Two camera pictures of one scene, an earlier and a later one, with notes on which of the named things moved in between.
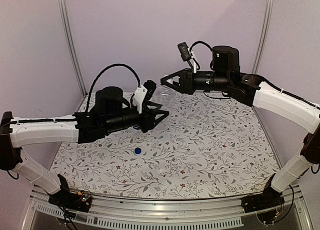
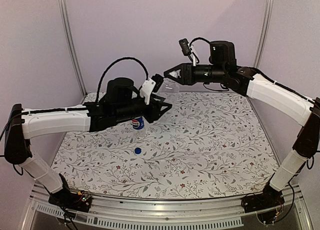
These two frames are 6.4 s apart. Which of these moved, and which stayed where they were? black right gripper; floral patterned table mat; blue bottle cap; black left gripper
Moved: black right gripper; black left gripper
Stayed: blue bottle cap; floral patterned table mat
